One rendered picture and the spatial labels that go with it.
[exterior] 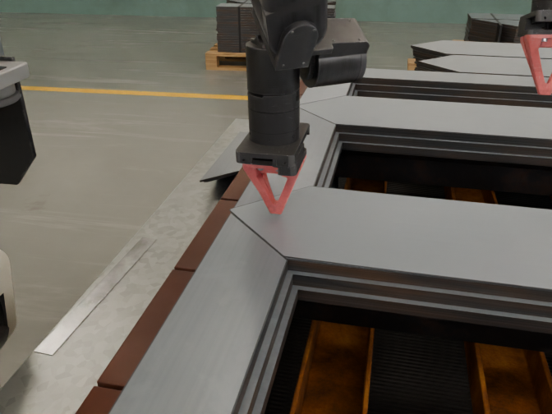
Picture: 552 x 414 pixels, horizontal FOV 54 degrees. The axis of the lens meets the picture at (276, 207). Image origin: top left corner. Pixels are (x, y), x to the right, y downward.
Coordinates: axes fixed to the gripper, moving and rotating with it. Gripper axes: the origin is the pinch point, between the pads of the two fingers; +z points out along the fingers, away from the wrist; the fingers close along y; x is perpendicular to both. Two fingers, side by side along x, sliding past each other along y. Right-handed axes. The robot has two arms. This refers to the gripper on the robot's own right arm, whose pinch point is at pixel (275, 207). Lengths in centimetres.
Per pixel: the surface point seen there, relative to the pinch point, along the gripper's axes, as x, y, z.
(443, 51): -24, 106, 4
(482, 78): -32, 74, 3
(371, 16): 32, 689, 91
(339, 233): -8.1, -2.4, 1.4
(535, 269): -29.0, -5.2, 1.7
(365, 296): -11.9, -9.8, 4.3
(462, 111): -25, 48, 2
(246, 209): 4.0, 0.9, 1.2
